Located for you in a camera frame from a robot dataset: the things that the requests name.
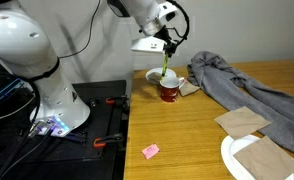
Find brown napkin lying flat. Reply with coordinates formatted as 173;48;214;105
214;105;272;140

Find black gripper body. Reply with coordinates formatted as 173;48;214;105
155;25;182;51

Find thin black wall cable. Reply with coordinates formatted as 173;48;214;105
58;0;101;60

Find small white plate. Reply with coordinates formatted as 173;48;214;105
144;67;176;86

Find brown napkin on large plate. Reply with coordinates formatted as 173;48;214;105
232;135;294;180

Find black box with blue stripes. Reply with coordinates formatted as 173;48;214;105
0;78;23;111

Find grey sweater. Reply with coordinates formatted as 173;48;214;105
186;50;294;159

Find pink sticky note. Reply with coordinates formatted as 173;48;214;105
141;143;161;160

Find green pen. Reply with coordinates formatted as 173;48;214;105
160;53;170;83

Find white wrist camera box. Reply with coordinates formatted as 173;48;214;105
130;35;168;55

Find brown napkin on small plate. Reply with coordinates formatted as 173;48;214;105
148;73;164;84

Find brown napkin beside mug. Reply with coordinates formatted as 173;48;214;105
179;81;201;98

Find black base cables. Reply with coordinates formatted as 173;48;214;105
0;126;55;180

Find black robot mounting board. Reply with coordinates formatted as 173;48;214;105
0;79;128;168

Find orange black clamp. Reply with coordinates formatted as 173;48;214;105
93;133;125;149
105;95;128;106

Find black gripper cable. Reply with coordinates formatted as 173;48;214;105
166;0;191;43

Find red mug white inside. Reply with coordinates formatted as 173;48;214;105
159;76;185;104

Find large white plate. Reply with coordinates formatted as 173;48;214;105
220;134;294;180

